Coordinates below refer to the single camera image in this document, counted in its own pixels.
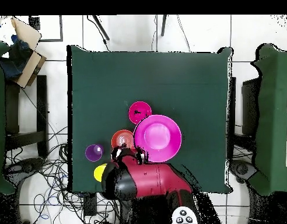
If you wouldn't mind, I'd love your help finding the small red-orange bowl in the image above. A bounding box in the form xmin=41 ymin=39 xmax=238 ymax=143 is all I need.
xmin=110 ymin=129 xmax=135 ymax=150

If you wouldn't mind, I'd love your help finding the large pink bowl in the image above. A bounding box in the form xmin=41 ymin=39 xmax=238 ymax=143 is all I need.
xmin=133 ymin=114 xmax=183 ymax=163

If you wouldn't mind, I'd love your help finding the yellow cup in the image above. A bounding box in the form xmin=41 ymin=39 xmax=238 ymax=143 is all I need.
xmin=93 ymin=163 xmax=109 ymax=183

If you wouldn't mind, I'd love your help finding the small crimson bowl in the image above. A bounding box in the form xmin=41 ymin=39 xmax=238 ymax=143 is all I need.
xmin=128 ymin=100 xmax=153 ymax=125

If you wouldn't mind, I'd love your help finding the purple cup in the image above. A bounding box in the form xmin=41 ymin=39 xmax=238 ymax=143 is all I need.
xmin=85 ymin=143 xmax=104 ymax=162

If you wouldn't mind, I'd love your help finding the black power brick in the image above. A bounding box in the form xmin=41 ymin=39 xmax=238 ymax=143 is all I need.
xmin=83 ymin=192 xmax=97 ymax=216

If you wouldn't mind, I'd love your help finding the dark green table cloth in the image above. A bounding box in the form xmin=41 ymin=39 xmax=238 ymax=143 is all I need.
xmin=66 ymin=44 xmax=234 ymax=194

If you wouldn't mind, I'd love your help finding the grey base with black knob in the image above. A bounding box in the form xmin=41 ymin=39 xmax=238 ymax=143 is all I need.
xmin=8 ymin=157 xmax=45 ymax=179
xmin=229 ymin=159 xmax=257 ymax=184

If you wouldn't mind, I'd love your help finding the black tripod leg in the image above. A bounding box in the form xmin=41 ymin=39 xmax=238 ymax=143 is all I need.
xmin=160 ymin=15 xmax=168 ymax=37
xmin=92 ymin=15 xmax=110 ymax=41

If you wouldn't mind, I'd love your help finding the cardboard box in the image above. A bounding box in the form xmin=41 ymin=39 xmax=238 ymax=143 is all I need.
xmin=0 ymin=16 xmax=47 ymax=89

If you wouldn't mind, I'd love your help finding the dark blue cloth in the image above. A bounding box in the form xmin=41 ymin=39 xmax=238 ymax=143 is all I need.
xmin=0 ymin=34 xmax=33 ymax=80

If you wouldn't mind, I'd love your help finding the tangle of cables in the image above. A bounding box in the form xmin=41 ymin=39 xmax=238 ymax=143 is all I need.
xmin=5 ymin=125 xmax=121 ymax=224

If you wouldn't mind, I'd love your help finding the black rectangular frame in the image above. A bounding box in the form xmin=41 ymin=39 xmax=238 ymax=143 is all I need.
xmin=29 ymin=15 xmax=64 ymax=43

